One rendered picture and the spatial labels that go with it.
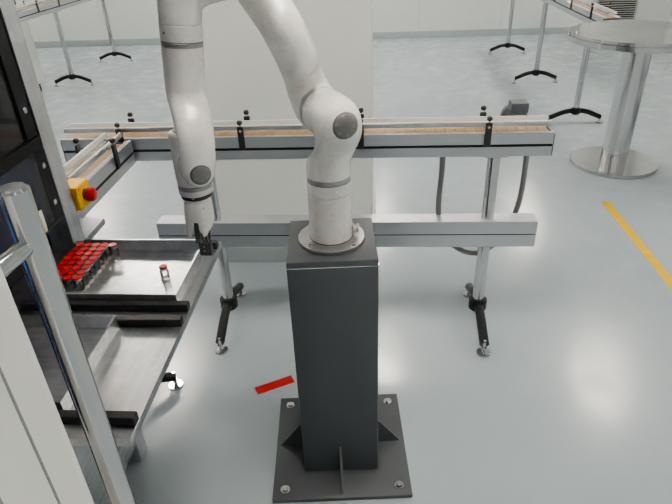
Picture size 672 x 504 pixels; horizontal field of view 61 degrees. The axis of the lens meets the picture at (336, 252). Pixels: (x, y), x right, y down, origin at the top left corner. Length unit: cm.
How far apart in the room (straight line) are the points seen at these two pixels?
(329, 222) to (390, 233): 89
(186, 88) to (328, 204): 47
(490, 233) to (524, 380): 61
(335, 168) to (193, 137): 38
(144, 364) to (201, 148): 47
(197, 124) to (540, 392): 172
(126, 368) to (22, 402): 74
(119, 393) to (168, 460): 107
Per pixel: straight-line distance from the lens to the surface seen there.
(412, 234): 240
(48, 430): 55
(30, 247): 52
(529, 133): 228
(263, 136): 224
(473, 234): 244
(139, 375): 122
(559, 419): 237
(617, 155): 462
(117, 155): 223
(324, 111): 137
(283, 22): 135
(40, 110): 163
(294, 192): 299
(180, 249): 161
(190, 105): 132
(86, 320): 138
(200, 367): 256
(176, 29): 130
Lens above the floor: 165
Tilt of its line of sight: 31 degrees down
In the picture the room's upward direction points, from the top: 2 degrees counter-clockwise
